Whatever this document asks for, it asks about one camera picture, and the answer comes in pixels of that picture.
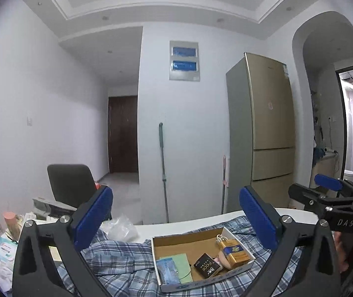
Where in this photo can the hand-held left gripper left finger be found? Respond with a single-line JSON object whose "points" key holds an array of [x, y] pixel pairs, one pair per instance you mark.
{"points": [[91, 219]]}

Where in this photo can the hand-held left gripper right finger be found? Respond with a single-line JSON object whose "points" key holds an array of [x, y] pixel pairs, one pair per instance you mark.
{"points": [[258, 219]]}

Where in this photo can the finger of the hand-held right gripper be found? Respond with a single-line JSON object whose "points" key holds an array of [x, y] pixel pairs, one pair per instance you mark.
{"points": [[303, 193], [328, 182]]}

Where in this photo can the gold cigarette pack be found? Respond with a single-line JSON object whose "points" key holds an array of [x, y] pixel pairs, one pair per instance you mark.
{"points": [[233, 252]]}

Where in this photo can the black packet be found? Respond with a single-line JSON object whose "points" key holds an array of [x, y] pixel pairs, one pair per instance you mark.
{"points": [[206, 265]]}

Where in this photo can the shallow cardboard box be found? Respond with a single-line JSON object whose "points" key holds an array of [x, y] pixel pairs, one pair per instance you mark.
{"points": [[179, 244]]}

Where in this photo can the green snap pouch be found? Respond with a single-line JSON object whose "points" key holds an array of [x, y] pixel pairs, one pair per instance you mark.
{"points": [[184, 266]]}

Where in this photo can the blue tissue packet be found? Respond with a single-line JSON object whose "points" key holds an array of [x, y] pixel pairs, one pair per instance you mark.
{"points": [[167, 270]]}

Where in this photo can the beige cabinet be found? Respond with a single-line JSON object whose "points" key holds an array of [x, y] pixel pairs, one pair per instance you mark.
{"points": [[331, 164]]}

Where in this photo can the white toilet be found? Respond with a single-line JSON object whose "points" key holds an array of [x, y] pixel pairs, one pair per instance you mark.
{"points": [[350, 175]]}

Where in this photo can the clear plastic bag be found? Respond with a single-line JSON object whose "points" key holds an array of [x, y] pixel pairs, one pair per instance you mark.
{"points": [[119, 227]]}

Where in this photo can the blue hanging cloth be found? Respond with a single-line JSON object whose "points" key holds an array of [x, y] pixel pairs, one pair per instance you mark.
{"points": [[318, 153]]}

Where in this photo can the dark grey chair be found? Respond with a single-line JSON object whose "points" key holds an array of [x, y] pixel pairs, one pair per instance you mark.
{"points": [[68, 185]]}

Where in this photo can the grey fabric bag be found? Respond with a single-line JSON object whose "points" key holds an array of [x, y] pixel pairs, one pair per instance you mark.
{"points": [[49, 207]]}

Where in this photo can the blue plaid shirt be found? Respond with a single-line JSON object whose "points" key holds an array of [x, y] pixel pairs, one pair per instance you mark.
{"points": [[121, 253]]}

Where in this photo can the pale yellow box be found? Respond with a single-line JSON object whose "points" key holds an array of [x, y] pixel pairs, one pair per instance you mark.
{"points": [[53, 253]]}

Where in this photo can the gold refrigerator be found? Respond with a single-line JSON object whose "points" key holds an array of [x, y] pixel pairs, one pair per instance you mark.
{"points": [[269, 130]]}

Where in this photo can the pink bottle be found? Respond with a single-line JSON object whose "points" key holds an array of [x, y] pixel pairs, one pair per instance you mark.
{"points": [[11, 222]]}

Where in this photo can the dark wooden door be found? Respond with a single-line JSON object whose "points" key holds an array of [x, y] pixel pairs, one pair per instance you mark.
{"points": [[123, 136]]}

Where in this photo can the wet wipes pack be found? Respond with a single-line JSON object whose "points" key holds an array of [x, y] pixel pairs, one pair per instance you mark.
{"points": [[5, 247]]}

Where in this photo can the grey electrical panel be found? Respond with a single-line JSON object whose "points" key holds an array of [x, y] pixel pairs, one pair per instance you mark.
{"points": [[185, 61]]}

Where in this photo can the white wall outlet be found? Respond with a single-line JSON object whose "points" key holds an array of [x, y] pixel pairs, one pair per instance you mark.
{"points": [[332, 119]]}

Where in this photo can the white light switch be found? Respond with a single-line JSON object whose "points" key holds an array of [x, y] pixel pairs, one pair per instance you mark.
{"points": [[29, 121]]}

